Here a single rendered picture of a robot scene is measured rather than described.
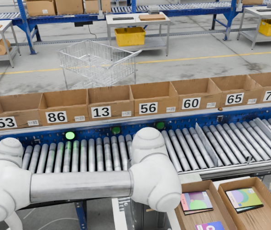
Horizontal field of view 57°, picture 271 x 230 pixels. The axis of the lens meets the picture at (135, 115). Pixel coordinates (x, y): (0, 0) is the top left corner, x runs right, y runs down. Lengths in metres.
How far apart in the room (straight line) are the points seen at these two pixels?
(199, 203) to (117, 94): 1.23
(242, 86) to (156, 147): 1.79
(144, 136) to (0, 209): 0.61
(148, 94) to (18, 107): 1.22
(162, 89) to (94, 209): 1.35
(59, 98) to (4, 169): 1.48
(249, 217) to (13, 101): 2.07
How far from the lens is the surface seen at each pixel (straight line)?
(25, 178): 0.97
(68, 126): 2.16
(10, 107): 2.53
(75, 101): 2.41
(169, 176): 1.02
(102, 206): 2.65
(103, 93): 2.36
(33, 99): 2.44
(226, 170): 2.02
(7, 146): 1.07
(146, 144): 1.11
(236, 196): 1.81
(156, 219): 1.53
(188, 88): 2.52
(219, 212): 1.75
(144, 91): 2.40
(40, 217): 2.73
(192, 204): 1.71
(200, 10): 6.63
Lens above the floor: 2.16
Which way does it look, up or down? 35 degrees down
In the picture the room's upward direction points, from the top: 1 degrees counter-clockwise
